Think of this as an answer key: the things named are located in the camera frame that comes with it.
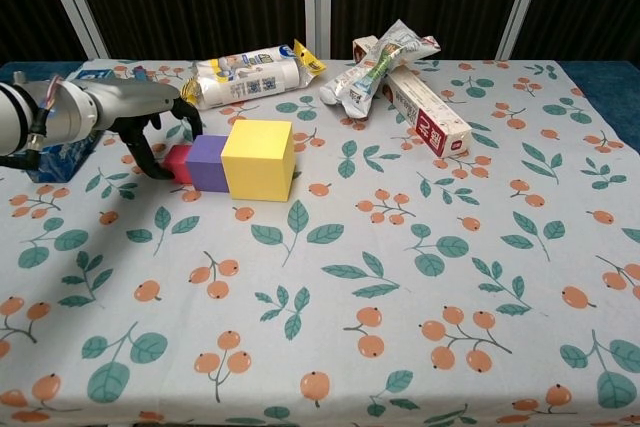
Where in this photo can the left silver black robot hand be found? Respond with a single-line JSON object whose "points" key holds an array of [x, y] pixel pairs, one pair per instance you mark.
{"points": [[130, 104]]}

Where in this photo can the small pink foam cube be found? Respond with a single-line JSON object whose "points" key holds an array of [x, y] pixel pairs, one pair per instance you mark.
{"points": [[177, 163]]}

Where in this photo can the purple foam cube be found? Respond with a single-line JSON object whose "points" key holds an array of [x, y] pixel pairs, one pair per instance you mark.
{"points": [[205, 163]]}

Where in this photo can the large yellow foam cube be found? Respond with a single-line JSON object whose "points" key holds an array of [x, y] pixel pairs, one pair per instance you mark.
{"points": [[257, 162]]}

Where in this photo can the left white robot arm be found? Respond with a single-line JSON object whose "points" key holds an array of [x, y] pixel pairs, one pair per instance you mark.
{"points": [[15, 117]]}

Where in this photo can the blue toothpaste box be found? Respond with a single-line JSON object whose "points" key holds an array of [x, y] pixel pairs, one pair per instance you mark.
{"points": [[60, 162]]}

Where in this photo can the white yellow snack bag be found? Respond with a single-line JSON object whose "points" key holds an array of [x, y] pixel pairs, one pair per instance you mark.
{"points": [[250, 79]]}

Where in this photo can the crumpled white green wrapper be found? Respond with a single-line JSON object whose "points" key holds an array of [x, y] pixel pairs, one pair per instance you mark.
{"points": [[370, 77]]}

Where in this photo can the floral fruit print tablecloth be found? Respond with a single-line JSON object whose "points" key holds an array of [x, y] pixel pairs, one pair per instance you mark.
{"points": [[350, 272]]}

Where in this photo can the beige red toothpaste box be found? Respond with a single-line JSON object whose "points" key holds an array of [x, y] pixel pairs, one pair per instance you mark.
{"points": [[430, 117]]}

